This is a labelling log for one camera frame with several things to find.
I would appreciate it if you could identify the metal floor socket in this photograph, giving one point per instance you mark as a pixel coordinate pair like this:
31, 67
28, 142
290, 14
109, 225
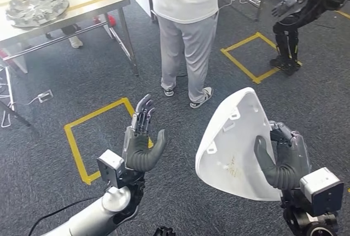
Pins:
46, 96

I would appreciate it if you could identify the black humanoid robot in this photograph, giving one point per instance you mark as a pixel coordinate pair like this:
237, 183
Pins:
287, 31

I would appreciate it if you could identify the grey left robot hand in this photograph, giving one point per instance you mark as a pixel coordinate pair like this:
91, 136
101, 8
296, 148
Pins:
136, 154

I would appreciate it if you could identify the round metal disc part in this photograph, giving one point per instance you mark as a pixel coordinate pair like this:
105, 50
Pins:
35, 7

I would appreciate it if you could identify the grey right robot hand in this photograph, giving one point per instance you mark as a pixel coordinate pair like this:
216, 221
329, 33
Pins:
293, 158

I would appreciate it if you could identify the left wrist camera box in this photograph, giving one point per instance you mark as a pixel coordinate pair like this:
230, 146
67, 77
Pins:
110, 169

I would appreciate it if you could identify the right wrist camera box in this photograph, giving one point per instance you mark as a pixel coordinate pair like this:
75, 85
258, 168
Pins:
322, 190

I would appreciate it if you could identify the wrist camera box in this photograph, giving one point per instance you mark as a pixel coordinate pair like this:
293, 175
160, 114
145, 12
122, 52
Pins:
110, 169
322, 190

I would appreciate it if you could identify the white plastic shell part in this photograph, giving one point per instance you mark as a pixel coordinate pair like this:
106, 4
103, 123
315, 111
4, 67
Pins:
232, 154

